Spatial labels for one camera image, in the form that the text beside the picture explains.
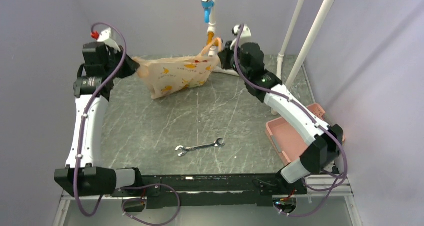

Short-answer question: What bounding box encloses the silver open-end wrench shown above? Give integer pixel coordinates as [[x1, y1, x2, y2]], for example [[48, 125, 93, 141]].
[[175, 138, 225, 156]]

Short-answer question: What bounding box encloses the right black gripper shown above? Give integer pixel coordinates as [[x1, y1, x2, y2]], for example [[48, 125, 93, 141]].
[[218, 40, 251, 81]]

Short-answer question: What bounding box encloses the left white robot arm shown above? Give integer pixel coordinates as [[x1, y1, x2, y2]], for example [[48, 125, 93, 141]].
[[54, 42, 144, 196]]

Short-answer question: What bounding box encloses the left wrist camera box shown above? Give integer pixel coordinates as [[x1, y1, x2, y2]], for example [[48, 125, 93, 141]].
[[90, 27, 121, 51]]

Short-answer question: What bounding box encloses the pink plastic basket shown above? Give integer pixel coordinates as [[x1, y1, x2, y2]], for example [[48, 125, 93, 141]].
[[264, 102, 346, 166]]

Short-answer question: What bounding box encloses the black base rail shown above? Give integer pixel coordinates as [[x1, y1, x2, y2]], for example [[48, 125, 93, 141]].
[[112, 173, 308, 209]]

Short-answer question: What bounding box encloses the white PVC pipe frame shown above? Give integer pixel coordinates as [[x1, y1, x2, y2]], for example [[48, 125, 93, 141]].
[[202, 0, 324, 117]]

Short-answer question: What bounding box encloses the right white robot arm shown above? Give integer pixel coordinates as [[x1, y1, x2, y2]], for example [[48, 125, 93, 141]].
[[218, 41, 343, 193]]

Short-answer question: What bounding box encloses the orange banana-print plastic bag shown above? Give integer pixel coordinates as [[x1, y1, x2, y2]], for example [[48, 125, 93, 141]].
[[132, 50, 221, 99]]

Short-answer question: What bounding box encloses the blue tap valve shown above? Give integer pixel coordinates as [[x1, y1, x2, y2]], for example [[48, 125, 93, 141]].
[[201, 0, 215, 23]]

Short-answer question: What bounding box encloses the orange tap valve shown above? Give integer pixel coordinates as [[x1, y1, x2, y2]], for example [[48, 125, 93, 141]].
[[201, 31, 223, 54]]

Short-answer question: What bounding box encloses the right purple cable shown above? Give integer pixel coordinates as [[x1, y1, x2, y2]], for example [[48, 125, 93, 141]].
[[233, 23, 349, 218]]

